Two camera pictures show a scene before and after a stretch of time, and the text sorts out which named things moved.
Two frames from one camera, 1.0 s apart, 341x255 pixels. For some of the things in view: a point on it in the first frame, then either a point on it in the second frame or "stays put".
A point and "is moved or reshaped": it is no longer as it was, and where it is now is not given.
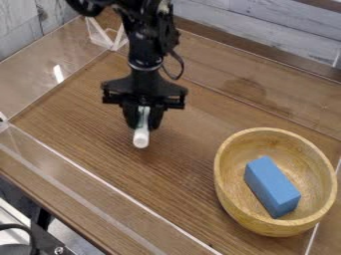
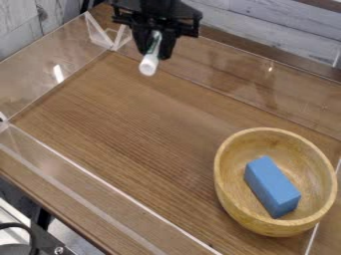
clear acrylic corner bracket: (101, 37) stays put
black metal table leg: (43, 218) stays put
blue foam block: (271, 185) stays put
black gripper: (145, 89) to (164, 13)
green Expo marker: (142, 134) is moved or reshaped
